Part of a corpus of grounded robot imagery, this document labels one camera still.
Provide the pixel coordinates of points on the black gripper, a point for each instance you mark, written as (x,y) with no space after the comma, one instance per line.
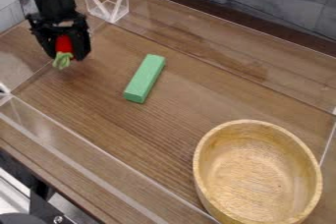
(74,26)

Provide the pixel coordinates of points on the red plush strawberry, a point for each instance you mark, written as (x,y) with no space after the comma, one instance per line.
(65,52)

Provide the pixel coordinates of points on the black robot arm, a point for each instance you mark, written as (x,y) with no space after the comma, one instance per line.
(57,19)

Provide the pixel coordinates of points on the green rectangular block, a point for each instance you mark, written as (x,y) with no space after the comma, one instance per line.
(145,78)

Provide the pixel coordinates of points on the wooden bowl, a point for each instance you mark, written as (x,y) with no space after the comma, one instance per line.
(257,174)

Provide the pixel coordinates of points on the clear acrylic corner bracket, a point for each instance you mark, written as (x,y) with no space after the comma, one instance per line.
(107,10)

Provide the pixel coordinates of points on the black table leg frame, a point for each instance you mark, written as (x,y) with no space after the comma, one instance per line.
(49,204)

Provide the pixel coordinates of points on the clear acrylic tray wall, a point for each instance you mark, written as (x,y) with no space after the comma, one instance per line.
(118,156)

